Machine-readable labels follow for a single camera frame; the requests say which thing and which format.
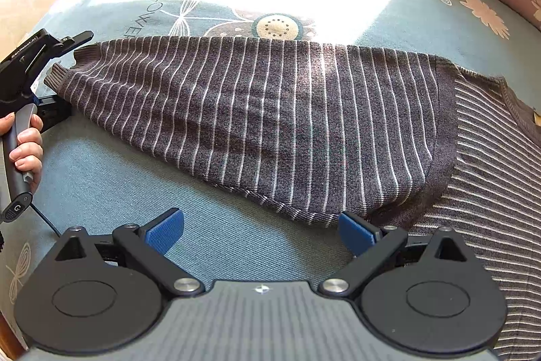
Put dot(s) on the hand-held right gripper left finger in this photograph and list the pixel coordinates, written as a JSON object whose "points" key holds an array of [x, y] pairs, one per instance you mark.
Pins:
{"points": [[165, 230]]}

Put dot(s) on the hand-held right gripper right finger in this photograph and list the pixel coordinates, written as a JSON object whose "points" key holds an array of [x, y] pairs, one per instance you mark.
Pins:
{"points": [[357, 232]]}

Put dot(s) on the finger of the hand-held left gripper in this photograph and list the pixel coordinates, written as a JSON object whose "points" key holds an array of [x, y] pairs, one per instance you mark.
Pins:
{"points": [[55, 111], [74, 40]]}

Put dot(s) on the grey striped sweater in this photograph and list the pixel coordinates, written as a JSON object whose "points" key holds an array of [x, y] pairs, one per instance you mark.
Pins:
{"points": [[296, 111]]}

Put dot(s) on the person's left hand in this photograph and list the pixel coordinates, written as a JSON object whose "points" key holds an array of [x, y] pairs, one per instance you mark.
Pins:
{"points": [[29, 151]]}

